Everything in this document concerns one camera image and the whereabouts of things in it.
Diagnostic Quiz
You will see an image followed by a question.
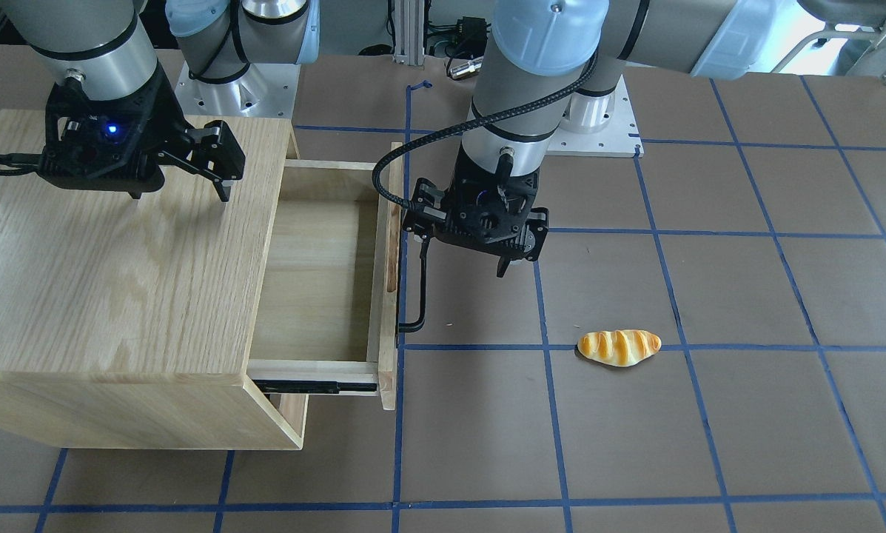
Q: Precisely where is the wooden drawer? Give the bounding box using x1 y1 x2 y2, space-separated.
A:
247 159 402 409

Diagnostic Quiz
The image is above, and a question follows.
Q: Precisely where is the light wooden drawer cabinet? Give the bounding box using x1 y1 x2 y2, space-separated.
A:
0 117 308 451

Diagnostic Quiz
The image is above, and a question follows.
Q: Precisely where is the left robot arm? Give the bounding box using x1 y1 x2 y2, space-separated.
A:
402 1 779 276

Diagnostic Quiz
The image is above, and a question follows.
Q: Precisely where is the toy bread roll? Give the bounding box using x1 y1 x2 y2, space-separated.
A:
576 329 662 368

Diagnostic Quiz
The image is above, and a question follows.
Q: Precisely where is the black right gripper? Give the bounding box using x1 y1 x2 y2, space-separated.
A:
36 70 246 202

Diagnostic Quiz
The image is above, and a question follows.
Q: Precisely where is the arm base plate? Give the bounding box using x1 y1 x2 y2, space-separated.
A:
546 78 645 158
175 64 301 119

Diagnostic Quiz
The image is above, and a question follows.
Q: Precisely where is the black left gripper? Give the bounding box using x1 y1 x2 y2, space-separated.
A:
403 163 550 278

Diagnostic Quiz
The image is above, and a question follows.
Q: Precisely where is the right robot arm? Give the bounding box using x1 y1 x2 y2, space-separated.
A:
0 1 320 202

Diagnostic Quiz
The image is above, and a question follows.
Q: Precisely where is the black metal drawer handle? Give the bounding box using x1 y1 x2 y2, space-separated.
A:
397 236 432 334

